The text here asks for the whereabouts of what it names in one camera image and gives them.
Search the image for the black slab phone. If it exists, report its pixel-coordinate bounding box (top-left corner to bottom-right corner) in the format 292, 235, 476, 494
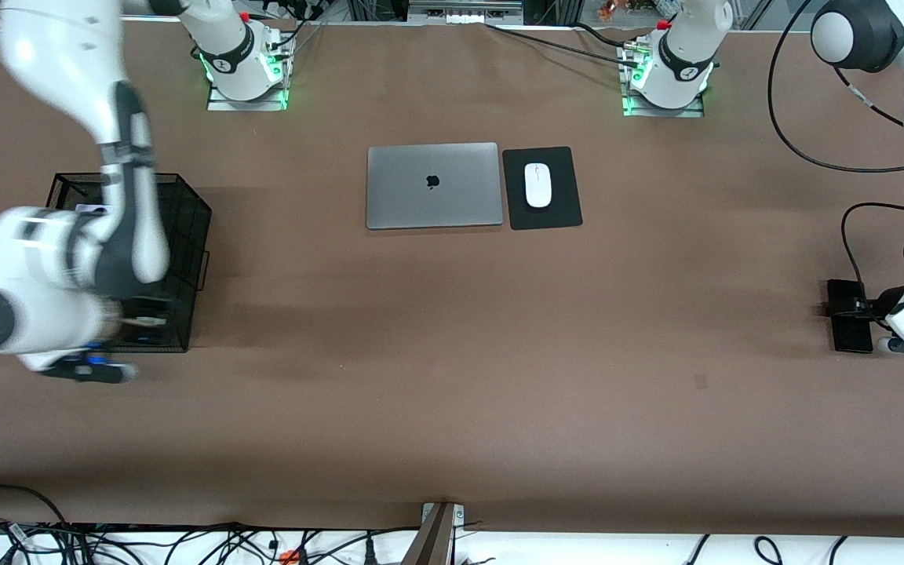
826, 279, 874, 355

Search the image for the silver closed laptop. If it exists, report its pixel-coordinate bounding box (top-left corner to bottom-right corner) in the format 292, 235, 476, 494
366, 142, 505, 231

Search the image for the black mouse pad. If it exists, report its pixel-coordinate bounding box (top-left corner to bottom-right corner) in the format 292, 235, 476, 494
501, 146, 584, 231

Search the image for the white computer mouse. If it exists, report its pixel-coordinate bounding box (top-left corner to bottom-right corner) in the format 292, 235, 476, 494
524, 162, 553, 209

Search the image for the black wire mesh basket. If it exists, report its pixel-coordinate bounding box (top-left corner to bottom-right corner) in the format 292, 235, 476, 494
46, 173, 213, 354

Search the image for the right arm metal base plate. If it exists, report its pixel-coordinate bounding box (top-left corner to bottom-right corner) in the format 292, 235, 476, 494
207, 78, 290, 112

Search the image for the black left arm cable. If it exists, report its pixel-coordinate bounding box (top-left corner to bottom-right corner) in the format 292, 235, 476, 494
767, 0, 904, 330

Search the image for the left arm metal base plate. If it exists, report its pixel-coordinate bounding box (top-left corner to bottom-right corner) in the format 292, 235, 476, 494
622, 86, 705, 118

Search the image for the metal camera mount pole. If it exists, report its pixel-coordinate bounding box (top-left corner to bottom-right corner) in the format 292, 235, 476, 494
403, 502, 465, 565

